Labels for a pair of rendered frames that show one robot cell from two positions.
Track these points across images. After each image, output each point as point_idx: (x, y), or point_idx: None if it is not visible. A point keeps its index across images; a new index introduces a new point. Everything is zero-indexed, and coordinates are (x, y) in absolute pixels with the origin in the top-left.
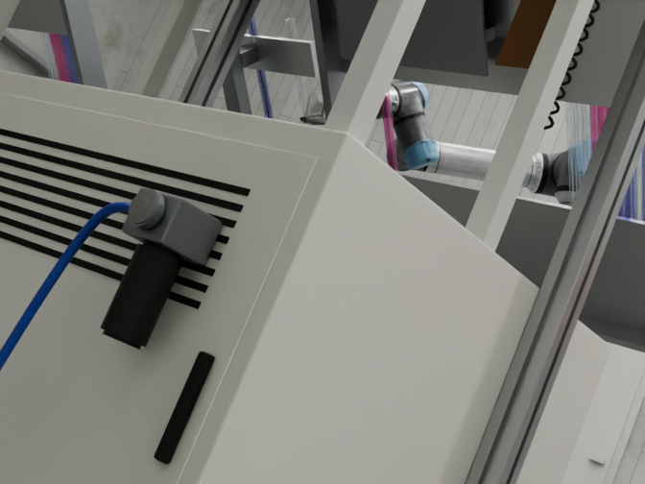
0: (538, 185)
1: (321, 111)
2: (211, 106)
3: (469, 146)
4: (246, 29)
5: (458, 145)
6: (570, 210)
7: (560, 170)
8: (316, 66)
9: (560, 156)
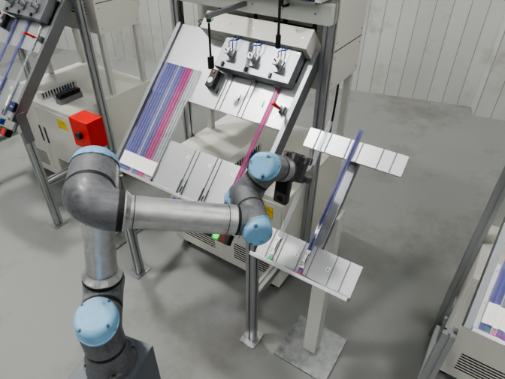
0: (110, 229)
1: (306, 177)
2: (309, 150)
3: (199, 201)
4: (312, 120)
5: (210, 202)
6: (192, 118)
7: (117, 184)
8: (305, 140)
9: (114, 179)
